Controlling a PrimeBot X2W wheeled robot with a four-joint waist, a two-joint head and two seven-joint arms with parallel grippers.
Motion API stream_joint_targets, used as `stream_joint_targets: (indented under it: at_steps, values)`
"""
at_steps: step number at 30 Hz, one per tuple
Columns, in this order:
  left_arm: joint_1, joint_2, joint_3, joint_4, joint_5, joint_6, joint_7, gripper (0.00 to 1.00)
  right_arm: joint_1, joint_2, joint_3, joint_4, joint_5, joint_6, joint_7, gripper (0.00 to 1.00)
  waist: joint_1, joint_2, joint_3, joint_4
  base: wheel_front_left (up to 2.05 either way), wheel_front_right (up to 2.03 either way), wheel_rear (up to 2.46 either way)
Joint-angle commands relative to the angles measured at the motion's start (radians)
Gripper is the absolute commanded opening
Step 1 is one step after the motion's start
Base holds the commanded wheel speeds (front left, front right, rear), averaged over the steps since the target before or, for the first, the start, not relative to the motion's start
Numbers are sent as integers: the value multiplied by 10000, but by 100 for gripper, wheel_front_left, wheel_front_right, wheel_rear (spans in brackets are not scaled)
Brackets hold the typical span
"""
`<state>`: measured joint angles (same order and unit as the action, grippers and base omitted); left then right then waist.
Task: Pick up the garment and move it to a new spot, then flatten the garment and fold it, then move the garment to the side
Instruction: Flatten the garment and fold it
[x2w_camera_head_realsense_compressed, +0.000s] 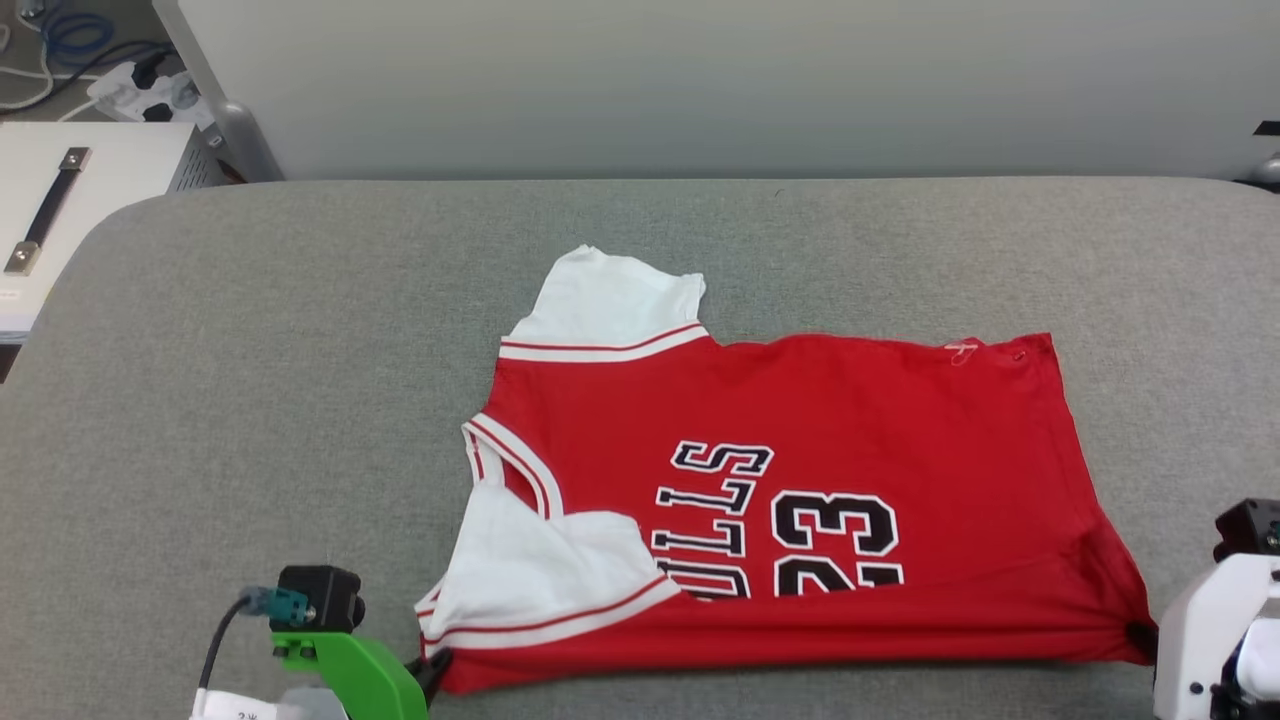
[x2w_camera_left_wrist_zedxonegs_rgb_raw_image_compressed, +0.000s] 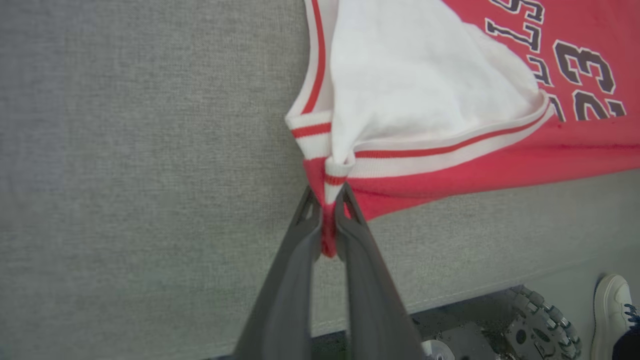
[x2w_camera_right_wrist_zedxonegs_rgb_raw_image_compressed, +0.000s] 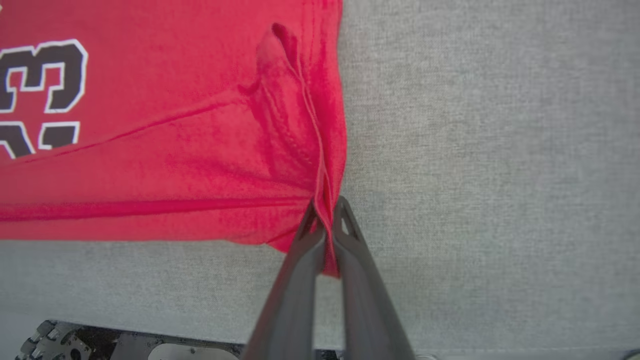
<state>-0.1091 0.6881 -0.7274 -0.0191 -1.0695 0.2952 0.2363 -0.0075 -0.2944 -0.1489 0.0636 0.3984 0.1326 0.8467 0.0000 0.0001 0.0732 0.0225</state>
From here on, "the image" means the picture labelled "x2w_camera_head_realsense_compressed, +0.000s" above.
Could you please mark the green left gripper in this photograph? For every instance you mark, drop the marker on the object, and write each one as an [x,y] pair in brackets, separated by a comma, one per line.
[370,685]

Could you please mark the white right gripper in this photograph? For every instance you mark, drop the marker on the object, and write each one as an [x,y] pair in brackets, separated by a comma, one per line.
[1195,640]

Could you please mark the red Bulls basketball jersey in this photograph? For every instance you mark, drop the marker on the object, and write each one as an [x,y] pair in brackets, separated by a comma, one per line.
[850,420]

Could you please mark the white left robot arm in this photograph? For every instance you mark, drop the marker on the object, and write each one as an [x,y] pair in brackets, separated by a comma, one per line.
[300,708]

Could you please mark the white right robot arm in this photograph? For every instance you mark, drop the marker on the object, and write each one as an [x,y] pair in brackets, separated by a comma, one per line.
[1262,660]

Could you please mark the grey round partition foot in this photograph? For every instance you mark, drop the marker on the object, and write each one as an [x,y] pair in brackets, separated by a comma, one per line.
[1270,170]

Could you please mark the white equipment case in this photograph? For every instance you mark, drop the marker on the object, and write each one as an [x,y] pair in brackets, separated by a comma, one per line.
[120,160]

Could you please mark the white power strip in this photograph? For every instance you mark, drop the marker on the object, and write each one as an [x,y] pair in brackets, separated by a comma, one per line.
[120,90]

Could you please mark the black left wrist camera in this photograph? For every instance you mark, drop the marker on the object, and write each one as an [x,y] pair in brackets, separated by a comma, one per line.
[320,600]

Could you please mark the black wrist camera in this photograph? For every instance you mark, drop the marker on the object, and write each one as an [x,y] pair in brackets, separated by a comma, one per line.
[320,600]
[1250,530]

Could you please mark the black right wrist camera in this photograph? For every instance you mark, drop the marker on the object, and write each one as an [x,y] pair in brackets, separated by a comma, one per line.
[1250,530]

